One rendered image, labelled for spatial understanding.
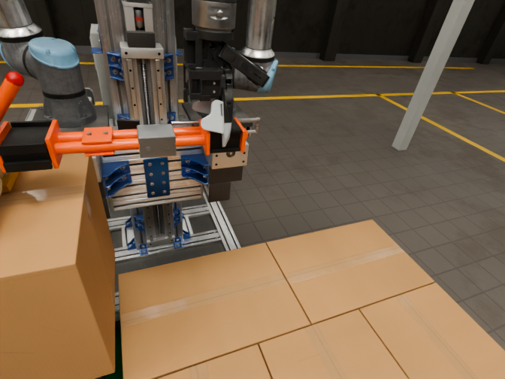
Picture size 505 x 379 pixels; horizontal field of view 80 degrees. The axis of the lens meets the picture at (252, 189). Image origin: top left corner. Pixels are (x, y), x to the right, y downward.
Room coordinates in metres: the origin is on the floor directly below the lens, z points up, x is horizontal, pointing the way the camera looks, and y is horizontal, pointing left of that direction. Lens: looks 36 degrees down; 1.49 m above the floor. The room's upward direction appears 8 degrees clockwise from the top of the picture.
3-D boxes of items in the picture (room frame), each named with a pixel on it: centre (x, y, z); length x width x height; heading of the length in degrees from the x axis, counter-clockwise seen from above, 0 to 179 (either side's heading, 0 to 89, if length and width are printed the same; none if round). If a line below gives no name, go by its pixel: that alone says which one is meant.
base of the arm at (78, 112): (0.90, 0.62, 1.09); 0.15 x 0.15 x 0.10
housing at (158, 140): (0.54, 0.21, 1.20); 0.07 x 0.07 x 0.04; 24
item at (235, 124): (0.59, 0.08, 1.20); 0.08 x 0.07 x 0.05; 114
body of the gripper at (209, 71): (0.59, 0.11, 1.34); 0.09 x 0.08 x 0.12; 114
